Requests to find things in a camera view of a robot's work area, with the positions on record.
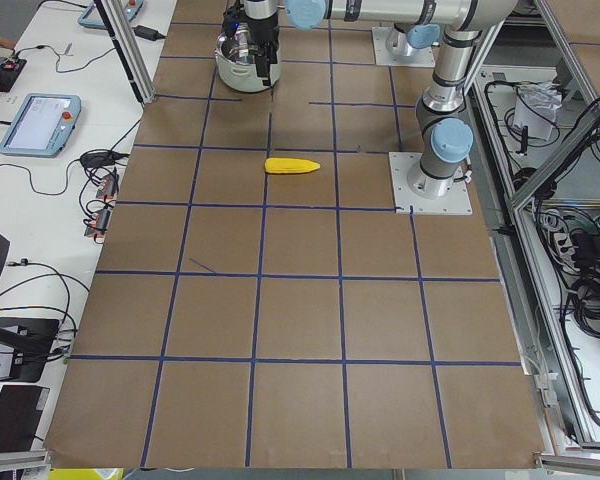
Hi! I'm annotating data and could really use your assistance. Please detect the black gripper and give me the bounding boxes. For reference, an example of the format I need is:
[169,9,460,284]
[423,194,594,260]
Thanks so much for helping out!
[243,0,279,87]

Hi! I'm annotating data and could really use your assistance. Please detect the white steel cooking pot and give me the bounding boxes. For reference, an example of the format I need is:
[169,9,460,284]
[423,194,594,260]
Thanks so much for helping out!
[215,48,281,93]

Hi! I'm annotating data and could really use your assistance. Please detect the yellow corn cob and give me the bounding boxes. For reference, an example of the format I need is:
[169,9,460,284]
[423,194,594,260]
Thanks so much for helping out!
[264,157,321,175]

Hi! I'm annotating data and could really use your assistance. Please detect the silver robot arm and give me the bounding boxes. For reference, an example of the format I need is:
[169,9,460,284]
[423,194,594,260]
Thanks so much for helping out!
[284,0,516,199]
[216,1,440,93]

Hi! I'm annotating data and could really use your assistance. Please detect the black power adapter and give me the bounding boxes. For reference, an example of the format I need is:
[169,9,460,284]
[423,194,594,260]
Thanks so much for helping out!
[133,25,166,41]

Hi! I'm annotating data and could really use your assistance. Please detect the far blue teach pendant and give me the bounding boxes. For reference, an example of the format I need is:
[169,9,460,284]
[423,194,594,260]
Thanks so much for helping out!
[77,0,146,30]

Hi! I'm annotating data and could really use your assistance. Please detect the blue teach pendant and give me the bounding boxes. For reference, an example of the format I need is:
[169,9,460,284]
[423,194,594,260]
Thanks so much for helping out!
[77,0,146,30]
[0,93,82,158]

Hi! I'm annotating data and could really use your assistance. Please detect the near blue teach pendant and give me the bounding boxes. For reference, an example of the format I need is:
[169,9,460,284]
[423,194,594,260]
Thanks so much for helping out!
[0,93,82,158]

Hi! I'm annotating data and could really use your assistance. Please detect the brown paper table cover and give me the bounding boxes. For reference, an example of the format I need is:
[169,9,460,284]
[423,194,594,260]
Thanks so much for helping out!
[46,1,543,469]

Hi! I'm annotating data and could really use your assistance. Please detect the white crumpled paper bag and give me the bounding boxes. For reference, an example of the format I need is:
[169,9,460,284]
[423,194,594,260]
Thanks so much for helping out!
[512,82,562,141]

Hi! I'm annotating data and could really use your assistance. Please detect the black monitor stand base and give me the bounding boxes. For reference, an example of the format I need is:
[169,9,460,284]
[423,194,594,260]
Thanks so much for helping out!
[0,317,59,383]

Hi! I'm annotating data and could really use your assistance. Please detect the black box device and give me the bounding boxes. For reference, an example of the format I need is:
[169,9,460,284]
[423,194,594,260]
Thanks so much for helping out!
[0,384,49,453]

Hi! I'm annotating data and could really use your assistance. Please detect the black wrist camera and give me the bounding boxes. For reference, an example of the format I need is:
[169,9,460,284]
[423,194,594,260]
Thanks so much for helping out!
[222,1,244,38]

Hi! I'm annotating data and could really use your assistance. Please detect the aluminium frame post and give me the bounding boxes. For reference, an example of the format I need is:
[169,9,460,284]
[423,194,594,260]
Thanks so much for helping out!
[94,0,156,105]

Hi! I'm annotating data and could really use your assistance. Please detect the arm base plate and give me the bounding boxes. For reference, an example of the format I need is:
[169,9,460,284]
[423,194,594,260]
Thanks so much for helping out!
[389,152,473,216]
[372,24,440,68]

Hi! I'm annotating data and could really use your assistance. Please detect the coiled black cables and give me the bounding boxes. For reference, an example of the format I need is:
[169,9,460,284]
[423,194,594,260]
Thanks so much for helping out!
[559,273,600,342]

